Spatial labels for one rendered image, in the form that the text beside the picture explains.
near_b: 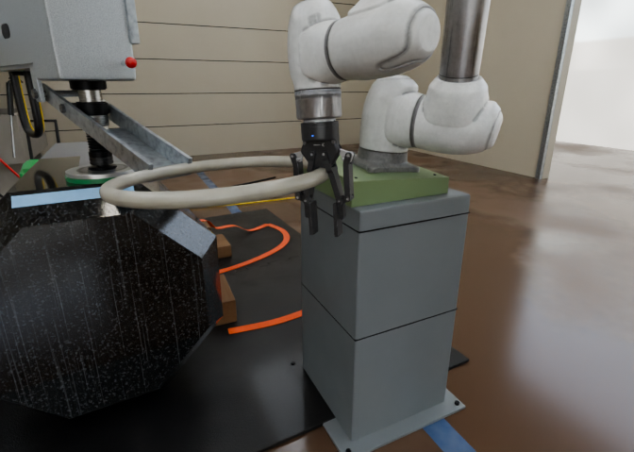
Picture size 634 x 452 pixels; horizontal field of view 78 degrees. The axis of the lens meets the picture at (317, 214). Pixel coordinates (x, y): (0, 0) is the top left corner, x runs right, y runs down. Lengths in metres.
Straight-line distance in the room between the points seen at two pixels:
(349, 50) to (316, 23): 0.11
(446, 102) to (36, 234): 1.17
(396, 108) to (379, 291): 0.53
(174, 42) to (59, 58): 5.57
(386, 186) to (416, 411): 0.84
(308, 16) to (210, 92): 6.18
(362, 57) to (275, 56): 6.59
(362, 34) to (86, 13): 0.90
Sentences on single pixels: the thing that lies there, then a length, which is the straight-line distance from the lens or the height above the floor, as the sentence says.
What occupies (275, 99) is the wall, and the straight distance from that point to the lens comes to 7.22.
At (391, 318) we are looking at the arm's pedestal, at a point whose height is 0.44.
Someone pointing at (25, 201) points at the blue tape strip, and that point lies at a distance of 1.37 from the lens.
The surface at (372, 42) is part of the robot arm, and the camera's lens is 0.64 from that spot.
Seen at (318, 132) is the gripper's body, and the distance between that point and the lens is 0.75.
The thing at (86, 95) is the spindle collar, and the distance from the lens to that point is 1.42.
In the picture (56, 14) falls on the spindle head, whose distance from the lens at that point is 1.34.
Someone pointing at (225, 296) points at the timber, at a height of 0.14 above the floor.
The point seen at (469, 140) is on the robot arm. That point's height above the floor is 0.98.
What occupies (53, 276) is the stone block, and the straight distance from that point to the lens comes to 1.38.
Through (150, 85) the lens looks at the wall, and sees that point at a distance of 6.79.
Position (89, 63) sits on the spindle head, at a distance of 1.35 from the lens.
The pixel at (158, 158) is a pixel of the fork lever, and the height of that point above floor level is 0.92.
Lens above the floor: 1.11
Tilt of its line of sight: 18 degrees down
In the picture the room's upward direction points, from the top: straight up
